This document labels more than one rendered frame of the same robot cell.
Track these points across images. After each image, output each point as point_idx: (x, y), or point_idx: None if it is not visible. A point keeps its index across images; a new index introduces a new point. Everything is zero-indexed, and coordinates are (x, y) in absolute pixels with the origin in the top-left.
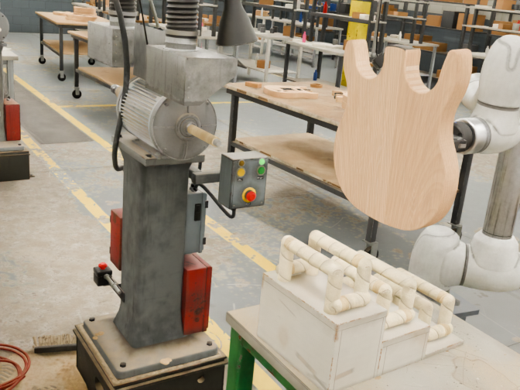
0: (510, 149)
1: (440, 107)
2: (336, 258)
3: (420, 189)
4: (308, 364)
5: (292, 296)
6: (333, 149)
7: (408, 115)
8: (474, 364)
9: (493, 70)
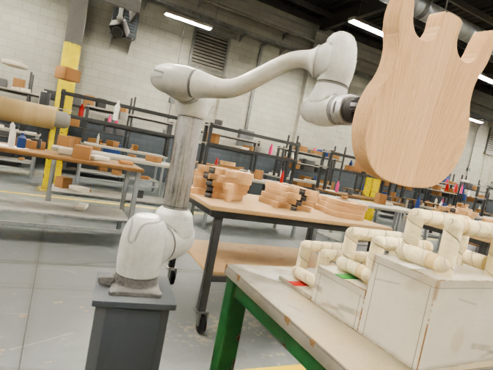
0: (194, 133)
1: (477, 76)
2: (384, 237)
3: (449, 147)
4: (483, 345)
5: (476, 283)
6: (367, 117)
7: (452, 81)
8: None
9: (351, 56)
